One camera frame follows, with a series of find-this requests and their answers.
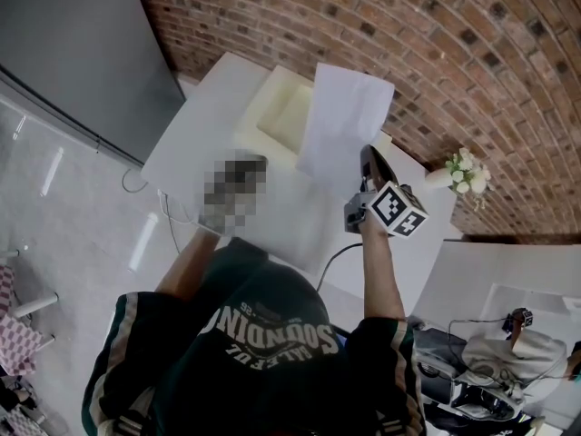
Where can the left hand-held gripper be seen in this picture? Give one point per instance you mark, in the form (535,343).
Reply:
(218,220)

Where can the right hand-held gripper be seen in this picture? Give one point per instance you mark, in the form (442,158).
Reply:
(395,207)

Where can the white A4 paper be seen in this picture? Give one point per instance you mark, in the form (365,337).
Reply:
(345,121)

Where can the person's right forearm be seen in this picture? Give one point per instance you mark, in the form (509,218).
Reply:
(383,280)

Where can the person's left forearm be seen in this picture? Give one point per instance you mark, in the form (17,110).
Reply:
(186,266)

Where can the white vase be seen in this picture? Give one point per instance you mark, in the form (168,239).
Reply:
(438,179)

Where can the white flower bouquet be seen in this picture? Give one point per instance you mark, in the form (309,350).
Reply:
(469,175)

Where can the white desk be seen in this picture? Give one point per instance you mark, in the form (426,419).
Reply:
(204,116)

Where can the light grey low cabinet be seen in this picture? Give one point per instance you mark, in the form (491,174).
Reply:
(463,270)

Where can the dark green printed shirt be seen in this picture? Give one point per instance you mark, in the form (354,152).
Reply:
(254,370)

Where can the white table leg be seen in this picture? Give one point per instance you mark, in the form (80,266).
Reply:
(38,306)

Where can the black equipment case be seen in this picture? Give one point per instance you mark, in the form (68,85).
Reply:
(436,370)

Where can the grey metal cabinet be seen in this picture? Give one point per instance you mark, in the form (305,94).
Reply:
(77,52)

